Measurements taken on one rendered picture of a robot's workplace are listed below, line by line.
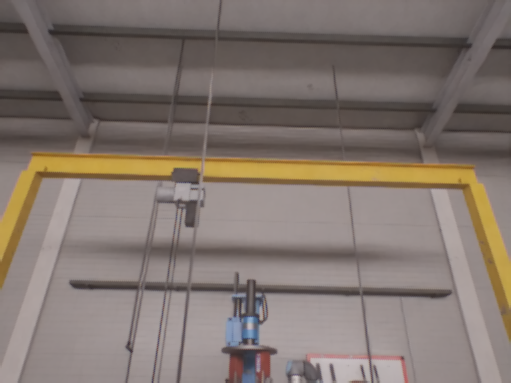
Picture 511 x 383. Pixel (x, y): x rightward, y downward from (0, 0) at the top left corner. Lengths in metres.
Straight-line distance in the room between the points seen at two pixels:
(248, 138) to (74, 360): 4.96
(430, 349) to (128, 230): 5.34
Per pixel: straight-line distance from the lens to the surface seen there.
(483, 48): 7.13
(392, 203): 7.38
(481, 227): 4.70
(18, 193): 4.81
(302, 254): 6.49
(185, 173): 4.28
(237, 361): 4.11
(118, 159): 4.70
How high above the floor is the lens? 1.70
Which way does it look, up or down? 30 degrees up
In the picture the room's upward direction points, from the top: 1 degrees clockwise
